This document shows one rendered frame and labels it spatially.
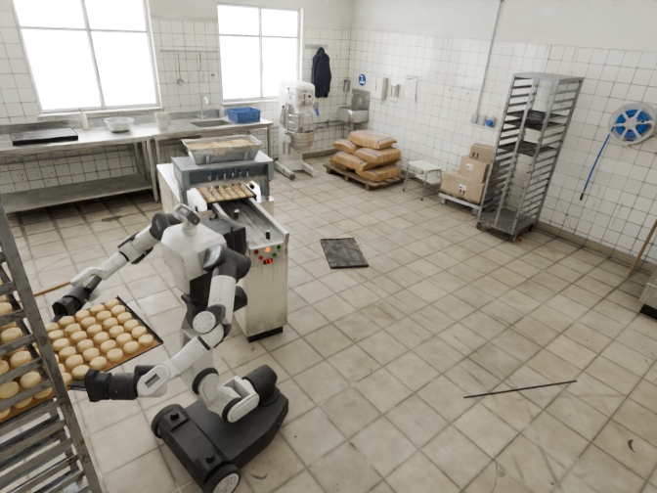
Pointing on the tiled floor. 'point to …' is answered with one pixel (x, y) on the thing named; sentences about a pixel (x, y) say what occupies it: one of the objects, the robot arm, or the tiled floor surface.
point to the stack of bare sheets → (343, 253)
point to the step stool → (424, 174)
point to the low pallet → (364, 178)
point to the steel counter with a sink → (210, 128)
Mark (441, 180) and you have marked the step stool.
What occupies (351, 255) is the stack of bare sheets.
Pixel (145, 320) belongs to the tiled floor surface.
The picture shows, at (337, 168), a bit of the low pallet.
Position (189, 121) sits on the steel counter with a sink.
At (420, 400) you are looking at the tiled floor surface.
